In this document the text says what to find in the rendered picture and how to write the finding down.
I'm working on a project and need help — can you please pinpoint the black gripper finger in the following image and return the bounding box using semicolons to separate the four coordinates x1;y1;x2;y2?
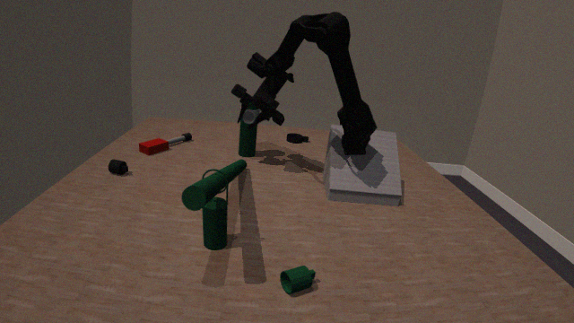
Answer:
238;99;248;123
248;111;269;130

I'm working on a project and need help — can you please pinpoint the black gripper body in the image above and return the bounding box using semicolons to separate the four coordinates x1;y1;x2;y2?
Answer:
231;81;284;126

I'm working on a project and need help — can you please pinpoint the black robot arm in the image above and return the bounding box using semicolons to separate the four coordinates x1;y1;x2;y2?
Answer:
248;12;377;155

